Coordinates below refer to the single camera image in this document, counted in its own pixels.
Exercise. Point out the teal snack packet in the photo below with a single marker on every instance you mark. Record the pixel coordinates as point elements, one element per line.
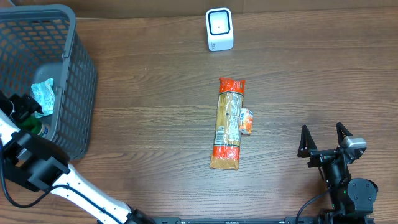
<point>43,94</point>

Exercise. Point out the small orange snack packet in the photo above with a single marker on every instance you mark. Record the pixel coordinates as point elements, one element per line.
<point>245,121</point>

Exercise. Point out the grey plastic basket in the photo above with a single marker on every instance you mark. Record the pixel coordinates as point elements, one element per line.
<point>41,42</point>

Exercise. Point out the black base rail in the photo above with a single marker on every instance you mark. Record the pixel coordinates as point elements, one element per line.
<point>286,220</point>

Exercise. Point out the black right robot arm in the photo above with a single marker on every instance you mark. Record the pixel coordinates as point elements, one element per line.
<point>352,199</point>

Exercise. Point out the green lid jar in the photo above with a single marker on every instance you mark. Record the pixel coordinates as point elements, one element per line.
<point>35,126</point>

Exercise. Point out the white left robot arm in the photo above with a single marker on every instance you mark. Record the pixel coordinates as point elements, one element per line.
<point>36,163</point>

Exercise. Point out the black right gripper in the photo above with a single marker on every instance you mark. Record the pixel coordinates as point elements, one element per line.
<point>308,147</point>

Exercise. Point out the orange spaghetti package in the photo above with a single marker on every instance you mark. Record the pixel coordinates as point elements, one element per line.
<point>227,141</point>

